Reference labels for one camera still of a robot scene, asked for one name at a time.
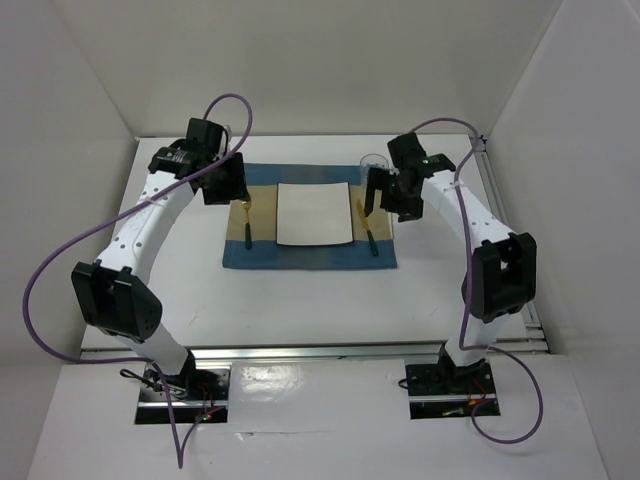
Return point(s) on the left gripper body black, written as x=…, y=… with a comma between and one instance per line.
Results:
x=226, y=182

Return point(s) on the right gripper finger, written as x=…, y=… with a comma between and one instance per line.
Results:
x=386, y=202
x=410, y=211

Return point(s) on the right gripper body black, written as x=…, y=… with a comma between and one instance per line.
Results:
x=399, y=195

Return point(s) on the clear plastic cup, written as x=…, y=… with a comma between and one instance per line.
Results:
x=372, y=162

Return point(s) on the gold knife green handle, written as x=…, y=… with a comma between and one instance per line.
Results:
x=365, y=224

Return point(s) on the gold fork green handle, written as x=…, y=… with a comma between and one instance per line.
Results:
x=248, y=242

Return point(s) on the square white plate dark rim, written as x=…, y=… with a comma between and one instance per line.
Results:
x=313, y=215

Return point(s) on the blue beige white cloth placemat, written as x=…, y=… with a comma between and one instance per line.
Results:
x=266, y=254

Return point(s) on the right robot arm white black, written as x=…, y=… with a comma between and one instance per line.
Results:
x=500, y=277

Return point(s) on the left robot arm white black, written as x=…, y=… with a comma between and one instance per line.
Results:
x=113, y=292

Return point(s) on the front aluminium rail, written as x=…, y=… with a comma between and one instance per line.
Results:
x=359, y=351

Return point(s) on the aluminium rail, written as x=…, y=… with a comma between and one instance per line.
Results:
x=526, y=324
x=359, y=351

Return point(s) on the right side aluminium rail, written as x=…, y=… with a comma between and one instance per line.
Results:
x=526, y=324

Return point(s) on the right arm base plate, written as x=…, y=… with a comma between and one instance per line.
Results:
x=430, y=396

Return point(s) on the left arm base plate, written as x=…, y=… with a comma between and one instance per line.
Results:
x=206, y=401

